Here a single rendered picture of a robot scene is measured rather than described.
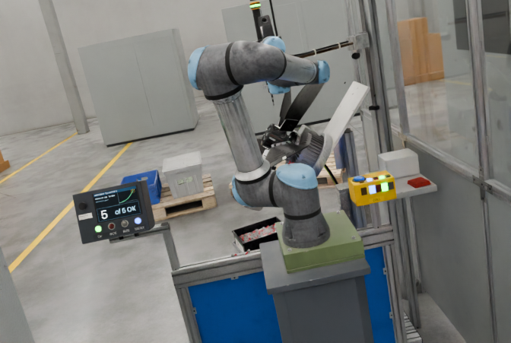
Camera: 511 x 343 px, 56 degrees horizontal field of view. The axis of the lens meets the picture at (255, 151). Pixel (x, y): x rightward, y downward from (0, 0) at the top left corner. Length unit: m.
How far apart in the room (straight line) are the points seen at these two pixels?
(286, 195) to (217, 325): 0.86
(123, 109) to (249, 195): 8.15
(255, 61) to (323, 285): 0.67
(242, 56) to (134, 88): 8.23
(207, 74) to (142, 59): 8.08
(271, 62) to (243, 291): 1.08
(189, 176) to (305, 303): 3.69
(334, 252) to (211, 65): 0.66
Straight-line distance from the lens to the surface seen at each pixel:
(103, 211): 1.89
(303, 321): 1.52
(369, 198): 1.91
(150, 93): 9.40
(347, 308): 1.52
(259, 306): 2.09
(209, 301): 2.07
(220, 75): 1.29
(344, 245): 1.48
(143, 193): 1.86
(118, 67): 9.48
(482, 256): 2.23
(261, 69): 1.27
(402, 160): 2.48
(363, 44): 2.55
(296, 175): 1.41
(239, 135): 1.39
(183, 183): 5.09
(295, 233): 1.47
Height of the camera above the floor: 1.73
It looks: 15 degrees down
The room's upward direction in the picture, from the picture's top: 11 degrees counter-clockwise
